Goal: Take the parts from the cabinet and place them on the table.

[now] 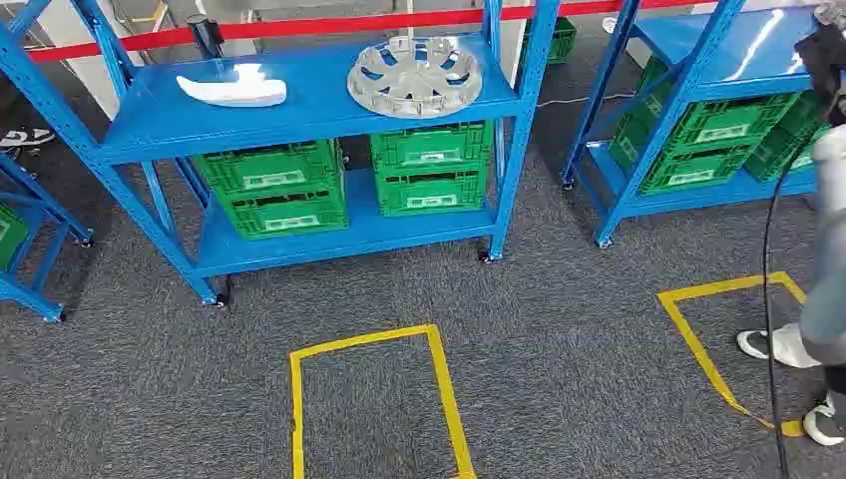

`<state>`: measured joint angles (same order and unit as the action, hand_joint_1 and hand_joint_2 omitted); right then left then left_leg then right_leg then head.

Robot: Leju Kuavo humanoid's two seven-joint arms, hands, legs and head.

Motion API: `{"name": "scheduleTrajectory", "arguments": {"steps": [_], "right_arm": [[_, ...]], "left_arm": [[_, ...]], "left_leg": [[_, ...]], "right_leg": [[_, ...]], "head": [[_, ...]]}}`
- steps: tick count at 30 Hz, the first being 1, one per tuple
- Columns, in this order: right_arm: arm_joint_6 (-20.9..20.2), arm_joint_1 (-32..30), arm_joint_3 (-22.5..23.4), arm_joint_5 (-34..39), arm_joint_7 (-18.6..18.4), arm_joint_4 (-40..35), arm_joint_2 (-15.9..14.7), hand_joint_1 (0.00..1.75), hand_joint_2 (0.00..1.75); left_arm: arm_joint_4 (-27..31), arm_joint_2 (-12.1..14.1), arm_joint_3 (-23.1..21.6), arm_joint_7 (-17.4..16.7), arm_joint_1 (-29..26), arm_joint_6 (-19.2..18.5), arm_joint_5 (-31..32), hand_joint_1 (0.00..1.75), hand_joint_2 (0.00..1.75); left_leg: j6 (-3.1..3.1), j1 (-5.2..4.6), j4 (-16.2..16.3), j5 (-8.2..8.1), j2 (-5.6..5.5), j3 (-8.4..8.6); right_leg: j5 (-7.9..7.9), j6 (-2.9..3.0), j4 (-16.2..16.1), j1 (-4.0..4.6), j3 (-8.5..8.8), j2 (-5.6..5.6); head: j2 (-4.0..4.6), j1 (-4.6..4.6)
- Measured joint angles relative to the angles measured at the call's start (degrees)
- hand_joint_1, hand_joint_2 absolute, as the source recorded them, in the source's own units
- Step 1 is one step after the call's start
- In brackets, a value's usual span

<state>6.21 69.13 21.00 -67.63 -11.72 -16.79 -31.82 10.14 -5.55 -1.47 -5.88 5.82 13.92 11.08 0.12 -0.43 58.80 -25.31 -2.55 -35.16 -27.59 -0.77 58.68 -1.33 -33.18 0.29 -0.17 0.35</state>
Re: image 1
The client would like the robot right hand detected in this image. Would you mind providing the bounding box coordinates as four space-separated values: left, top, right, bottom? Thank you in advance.
794 0 846 127

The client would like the silver wheel hubcap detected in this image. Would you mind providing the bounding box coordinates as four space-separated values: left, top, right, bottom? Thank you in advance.
346 35 484 121

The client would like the red barrier tape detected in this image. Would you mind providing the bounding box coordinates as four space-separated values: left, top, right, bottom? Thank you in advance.
26 0 721 65

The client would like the wide blue metal shelf rack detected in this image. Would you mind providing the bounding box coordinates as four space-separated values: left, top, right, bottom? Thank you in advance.
0 0 563 308

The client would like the white plastic car part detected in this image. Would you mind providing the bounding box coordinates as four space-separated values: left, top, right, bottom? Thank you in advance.
176 62 288 109

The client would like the white square pillar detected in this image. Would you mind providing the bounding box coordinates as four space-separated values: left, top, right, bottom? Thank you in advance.
33 0 134 121

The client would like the person's black white shoe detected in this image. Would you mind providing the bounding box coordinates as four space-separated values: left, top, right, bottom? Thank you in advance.
0 127 58 151

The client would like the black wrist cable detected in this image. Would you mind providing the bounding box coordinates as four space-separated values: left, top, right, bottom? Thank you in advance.
761 86 846 479

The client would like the white floor cable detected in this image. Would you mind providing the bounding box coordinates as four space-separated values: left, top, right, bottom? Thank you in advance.
536 92 635 109

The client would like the black barrier post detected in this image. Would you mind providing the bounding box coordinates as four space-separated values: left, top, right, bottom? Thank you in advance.
185 13 226 61

